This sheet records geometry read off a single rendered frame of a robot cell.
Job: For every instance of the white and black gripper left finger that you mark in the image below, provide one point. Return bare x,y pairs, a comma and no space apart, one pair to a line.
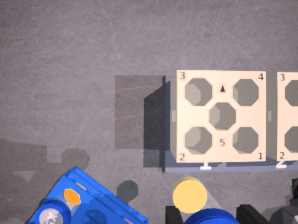
172,215

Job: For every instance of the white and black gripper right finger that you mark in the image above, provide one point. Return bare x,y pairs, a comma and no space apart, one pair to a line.
247,214

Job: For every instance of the blue tube rack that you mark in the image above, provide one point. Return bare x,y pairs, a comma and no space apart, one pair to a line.
89,201

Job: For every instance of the blue-capped tube marked x5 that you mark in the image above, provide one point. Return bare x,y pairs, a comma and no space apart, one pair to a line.
60,210

